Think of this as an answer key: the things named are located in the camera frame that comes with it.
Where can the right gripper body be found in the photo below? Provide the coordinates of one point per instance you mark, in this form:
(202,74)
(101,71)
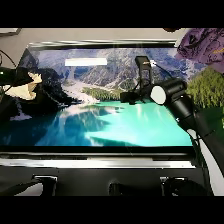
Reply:
(135,97)

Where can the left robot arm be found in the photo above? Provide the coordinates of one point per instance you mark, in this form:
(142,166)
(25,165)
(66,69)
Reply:
(10,190)

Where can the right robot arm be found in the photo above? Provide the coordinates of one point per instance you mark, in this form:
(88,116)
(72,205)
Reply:
(181,105)

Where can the purple garment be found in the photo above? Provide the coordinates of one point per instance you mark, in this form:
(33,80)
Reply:
(203,45)

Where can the cream garment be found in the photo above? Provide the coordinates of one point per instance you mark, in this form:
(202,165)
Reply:
(23,88)

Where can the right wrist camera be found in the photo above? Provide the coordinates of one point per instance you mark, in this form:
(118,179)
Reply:
(143,71)

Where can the silver frame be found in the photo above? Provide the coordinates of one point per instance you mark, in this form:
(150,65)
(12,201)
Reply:
(100,163)

